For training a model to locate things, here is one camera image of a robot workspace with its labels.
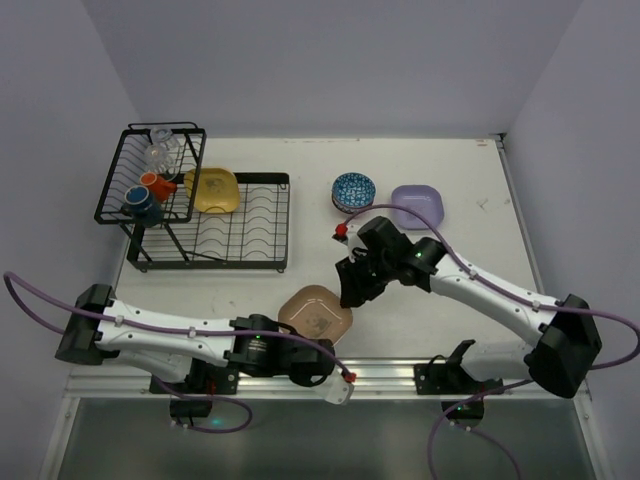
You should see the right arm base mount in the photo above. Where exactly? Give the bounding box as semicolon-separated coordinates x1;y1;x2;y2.
413;340;503;427

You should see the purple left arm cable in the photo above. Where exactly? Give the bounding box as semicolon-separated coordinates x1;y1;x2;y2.
2;272;357;434

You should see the aluminium table rail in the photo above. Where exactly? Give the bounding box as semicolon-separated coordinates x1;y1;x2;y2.
64;355;591;401

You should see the red-inside blue-outside bowl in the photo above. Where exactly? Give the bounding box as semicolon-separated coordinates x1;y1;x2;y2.
331;197;371;215

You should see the orange mug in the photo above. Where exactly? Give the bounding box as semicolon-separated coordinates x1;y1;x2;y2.
139;172;177;203

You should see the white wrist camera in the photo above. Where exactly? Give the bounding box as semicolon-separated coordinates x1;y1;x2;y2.
311;370;354;405
346;232;368;262

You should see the brown plastic plate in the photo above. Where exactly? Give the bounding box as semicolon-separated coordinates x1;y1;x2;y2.
278;285;353;344

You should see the blue mug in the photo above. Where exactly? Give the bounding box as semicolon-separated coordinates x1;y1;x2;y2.
123;185;164;227

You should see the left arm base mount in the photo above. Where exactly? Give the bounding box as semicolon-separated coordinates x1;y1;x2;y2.
168;360;239;424

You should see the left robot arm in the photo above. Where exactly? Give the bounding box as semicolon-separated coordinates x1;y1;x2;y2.
55;284;336;388

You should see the black wire dish rack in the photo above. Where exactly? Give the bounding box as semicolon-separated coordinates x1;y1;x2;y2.
94;122;291;273

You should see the yellow plastic plate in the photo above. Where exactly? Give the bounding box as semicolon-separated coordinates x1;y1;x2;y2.
183;167;240;215

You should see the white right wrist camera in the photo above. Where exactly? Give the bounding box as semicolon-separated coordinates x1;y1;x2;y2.
346;232;368;262

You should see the blue triangle pattern bowl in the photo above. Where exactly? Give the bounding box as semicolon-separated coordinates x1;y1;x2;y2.
331;172;376;206

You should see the purple plastic plate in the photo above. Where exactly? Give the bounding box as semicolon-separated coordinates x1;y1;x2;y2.
391;184;445;230

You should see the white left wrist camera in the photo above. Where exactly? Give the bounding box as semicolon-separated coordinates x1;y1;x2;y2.
311;370;354;405

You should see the clear drinking glass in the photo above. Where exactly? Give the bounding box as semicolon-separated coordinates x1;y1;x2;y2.
150;126;180;153
144;144;179;174

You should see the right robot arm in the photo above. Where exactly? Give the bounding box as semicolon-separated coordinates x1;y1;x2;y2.
333;216;602;398

